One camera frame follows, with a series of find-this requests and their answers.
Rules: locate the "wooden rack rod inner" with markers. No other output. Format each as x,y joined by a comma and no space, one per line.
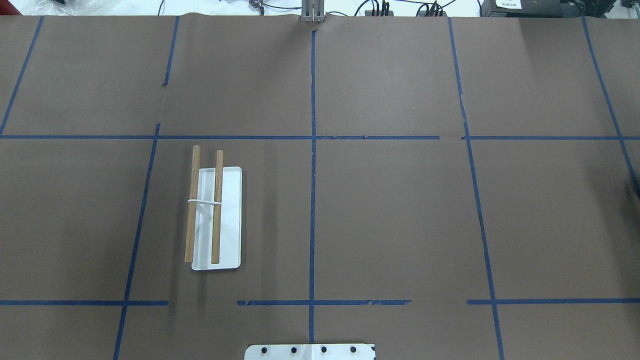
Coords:
217,216

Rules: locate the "white rack base tray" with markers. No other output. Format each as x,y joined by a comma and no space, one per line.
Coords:
231,221

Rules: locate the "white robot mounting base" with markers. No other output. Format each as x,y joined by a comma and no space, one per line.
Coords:
328,351

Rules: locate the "black power strip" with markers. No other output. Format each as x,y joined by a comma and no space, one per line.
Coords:
379,9

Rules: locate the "black electronics box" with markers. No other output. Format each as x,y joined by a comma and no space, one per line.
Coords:
545,8

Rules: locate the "clear plastic bag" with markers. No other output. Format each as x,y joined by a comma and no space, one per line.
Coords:
72,7

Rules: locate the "white rack wire bracket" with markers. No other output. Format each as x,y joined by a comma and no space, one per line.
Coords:
204,208

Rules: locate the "aluminium extrusion post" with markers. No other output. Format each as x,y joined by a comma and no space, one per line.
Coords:
313,11

